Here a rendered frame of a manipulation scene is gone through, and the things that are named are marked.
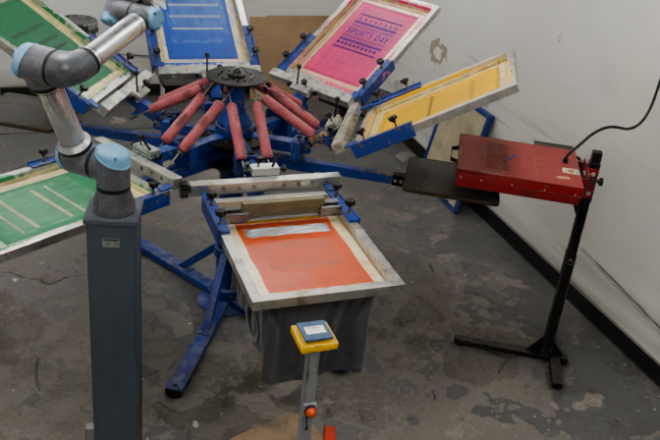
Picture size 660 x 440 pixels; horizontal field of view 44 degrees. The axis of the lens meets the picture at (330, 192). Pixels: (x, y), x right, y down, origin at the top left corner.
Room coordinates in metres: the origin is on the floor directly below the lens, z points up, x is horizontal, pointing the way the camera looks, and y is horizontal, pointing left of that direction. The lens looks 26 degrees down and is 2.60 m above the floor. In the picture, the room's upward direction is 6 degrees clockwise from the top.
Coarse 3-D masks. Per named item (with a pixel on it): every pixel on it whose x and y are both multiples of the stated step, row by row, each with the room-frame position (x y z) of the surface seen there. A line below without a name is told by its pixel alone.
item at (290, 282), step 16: (240, 224) 2.98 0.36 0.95; (256, 224) 3.00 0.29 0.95; (272, 224) 3.01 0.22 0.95; (256, 240) 2.87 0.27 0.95; (272, 240) 2.88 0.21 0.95; (288, 240) 2.89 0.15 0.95; (256, 256) 2.74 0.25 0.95; (272, 272) 2.64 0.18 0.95; (304, 272) 2.66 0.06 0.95; (272, 288) 2.53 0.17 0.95; (288, 288) 2.54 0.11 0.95; (304, 288) 2.55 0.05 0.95
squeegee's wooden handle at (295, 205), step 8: (256, 200) 3.00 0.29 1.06; (264, 200) 3.01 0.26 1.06; (272, 200) 3.02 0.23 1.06; (280, 200) 3.03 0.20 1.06; (288, 200) 3.04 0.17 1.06; (296, 200) 3.05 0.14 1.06; (304, 200) 3.06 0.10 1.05; (312, 200) 3.08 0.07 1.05; (320, 200) 3.09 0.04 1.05; (248, 208) 2.97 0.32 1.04; (256, 208) 2.98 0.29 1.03; (264, 208) 3.00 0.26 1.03; (272, 208) 3.01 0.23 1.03; (280, 208) 3.02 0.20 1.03; (288, 208) 3.04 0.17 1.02; (296, 208) 3.05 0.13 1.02; (304, 208) 3.06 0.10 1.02; (312, 208) 3.08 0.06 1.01; (248, 216) 2.97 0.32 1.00; (256, 216) 2.98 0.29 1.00
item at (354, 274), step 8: (288, 224) 3.02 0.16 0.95; (296, 224) 3.03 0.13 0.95; (328, 224) 3.06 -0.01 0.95; (312, 232) 2.98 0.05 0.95; (320, 232) 2.99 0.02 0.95; (328, 232) 2.99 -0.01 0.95; (336, 232) 3.00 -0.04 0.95; (336, 240) 2.94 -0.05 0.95; (344, 248) 2.87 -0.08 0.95; (344, 256) 2.81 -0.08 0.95; (352, 256) 2.82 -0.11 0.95; (352, 264) 2.76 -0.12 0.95; (320, 272) 2.67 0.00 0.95; (328, 272) 2.68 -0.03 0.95; (336, 272) 2.68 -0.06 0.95; (344, 272) 2.69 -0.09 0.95; (352, 272) 2.70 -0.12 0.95; (360, 272) 2.70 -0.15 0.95; (320, 280) 2.62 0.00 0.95; (328, 280) 2.62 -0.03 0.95; (336, 280) 2.63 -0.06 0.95; (344, 280) 2.63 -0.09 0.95; (352, 280) 2.64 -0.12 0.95; (360, 280) 2.65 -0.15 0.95; (368, 280) 2.65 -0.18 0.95
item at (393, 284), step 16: (304, 192) 3.27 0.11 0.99; (320, 192) 3.28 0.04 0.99; (352, 224) 3.02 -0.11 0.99; (224, 240) 2.78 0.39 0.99; (368, 240) 2.90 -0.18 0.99; (240, 256) 2.67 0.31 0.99; (368, 256) 2.82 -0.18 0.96; (240, 272) 2.56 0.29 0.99; (384, 272) 2.68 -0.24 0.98; (320, 288) 2.51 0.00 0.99; (336, 288) 2.52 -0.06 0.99; (352, 288) 2.53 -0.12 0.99; (368, 288) 2.54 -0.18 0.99; (384, 288) 2.57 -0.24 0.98; (400, 288) 2.59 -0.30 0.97; (256, 304) 2.38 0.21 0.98; (272, 304) 2.40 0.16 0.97; (288, 304) 2.42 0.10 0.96
